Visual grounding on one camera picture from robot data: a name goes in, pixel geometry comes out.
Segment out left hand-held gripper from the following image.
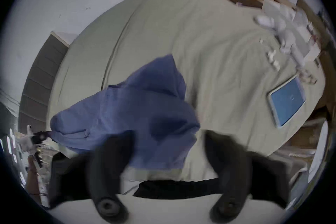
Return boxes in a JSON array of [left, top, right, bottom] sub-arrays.
[[17, 125, 53, 152]]

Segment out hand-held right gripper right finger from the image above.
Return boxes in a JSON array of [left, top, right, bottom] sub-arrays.
[[204, 131, 253, 222]]

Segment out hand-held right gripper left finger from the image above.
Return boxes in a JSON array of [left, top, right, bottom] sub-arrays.
[[89, 130, 136, 222]]

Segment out blue shirt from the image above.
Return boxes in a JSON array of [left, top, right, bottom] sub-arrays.
[[50, 54, 201, 171]]

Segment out person's left hand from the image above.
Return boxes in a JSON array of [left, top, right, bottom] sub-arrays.
[[26, 157, 42, 195]]

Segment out person's legs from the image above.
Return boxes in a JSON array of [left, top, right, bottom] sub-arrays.
[[48, 151, 290, 209]]

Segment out grey padded headboard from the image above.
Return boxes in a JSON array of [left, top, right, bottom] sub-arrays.
[[18, 31, 70, 135]]

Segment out tablet with blue screen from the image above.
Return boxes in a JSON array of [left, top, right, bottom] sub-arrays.
[[267, 75, 307, 128]]

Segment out bed with pale green sheet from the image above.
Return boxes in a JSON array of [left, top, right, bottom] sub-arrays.
[[47, 0, 326, 182]]

